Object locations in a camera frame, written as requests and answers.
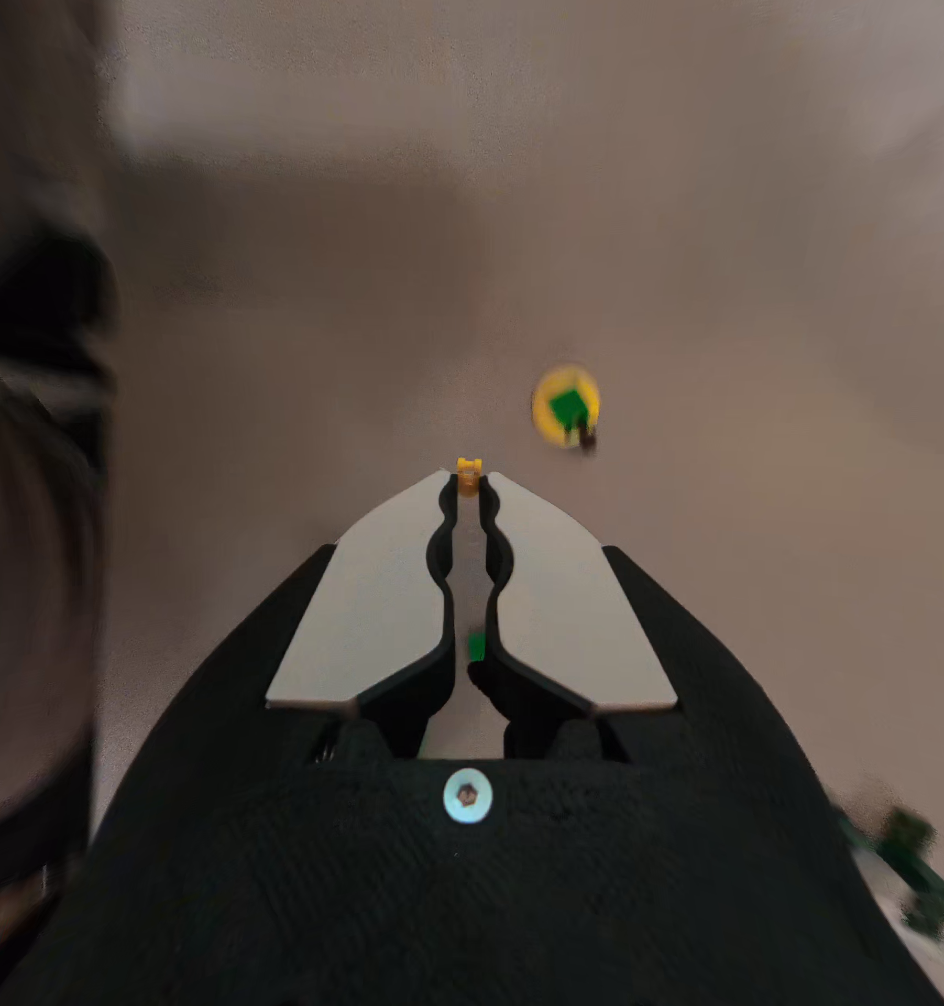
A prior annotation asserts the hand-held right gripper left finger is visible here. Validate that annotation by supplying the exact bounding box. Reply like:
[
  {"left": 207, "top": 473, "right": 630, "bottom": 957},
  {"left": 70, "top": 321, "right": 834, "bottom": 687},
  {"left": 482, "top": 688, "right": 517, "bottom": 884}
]
[{"left": 266, "top": 470, "right": 456, "bottom": 757}]

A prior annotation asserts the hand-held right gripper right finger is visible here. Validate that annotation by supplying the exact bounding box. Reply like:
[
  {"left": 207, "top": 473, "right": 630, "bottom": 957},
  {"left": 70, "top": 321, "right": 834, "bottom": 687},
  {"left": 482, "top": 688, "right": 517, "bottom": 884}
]
[{"left": 469, "top": 472, "right": 679, "bottom": 757}]

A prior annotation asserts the grey desk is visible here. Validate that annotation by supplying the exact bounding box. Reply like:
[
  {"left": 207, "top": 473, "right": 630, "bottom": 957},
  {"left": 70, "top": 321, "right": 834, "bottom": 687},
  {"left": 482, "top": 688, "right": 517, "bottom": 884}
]
[{"left": 87, "top": 0, "right": 944, "bottom": 1006}]

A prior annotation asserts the yellow dish brick assembly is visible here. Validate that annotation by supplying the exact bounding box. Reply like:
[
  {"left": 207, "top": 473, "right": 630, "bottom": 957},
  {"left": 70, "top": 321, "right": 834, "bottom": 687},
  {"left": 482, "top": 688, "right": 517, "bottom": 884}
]
[{"left": 531, "top": 363, "right": 601, "bottom": 455}]

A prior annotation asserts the person's torso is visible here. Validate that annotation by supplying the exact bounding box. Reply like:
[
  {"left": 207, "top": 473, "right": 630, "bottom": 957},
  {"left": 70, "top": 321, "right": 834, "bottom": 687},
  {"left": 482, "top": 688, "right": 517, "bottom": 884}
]
[{"left": 0, "top": 0, "right": 119, "bottom": 866}]

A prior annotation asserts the dark green vine brick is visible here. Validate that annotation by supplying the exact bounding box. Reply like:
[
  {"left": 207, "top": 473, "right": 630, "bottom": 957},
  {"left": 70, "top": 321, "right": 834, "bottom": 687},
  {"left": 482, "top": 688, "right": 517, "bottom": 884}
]
[{"left": 833, "top": 805, "right": 944, "bottom": 940}]

